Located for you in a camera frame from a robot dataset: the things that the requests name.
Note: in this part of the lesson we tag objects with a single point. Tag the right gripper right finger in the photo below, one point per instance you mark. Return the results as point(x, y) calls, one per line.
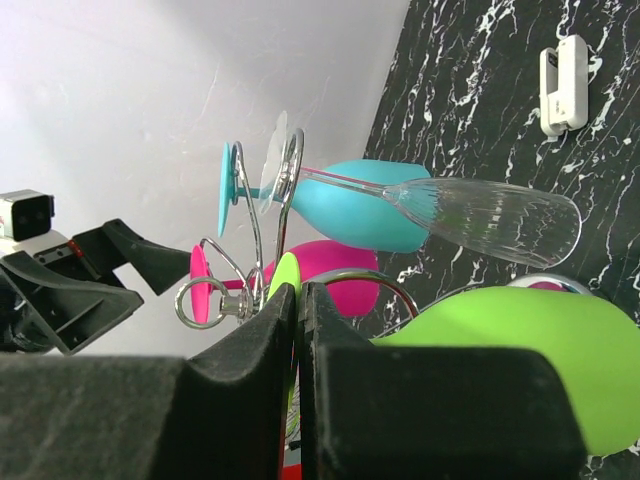
point(373, 412)

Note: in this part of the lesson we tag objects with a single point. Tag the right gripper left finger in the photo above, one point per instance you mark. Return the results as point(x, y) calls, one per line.
point(218, 415)

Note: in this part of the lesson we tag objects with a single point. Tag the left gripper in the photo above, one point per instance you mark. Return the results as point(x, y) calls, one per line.
point(49, 310)

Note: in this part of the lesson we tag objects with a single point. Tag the red wine glass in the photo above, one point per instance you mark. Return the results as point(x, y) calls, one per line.
point(292, 463)

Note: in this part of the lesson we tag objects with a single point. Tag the chrome wine glass rack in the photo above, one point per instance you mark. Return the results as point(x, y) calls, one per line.
point(351, 274)

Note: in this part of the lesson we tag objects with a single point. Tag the cyan wine glass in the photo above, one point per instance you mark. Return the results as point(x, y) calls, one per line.
point(360, 220)

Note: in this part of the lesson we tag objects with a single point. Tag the clear champagne flute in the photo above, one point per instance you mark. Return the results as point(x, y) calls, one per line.
point(509, 222)

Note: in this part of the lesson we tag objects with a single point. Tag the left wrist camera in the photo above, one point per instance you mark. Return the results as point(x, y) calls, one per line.
point(26, 222)

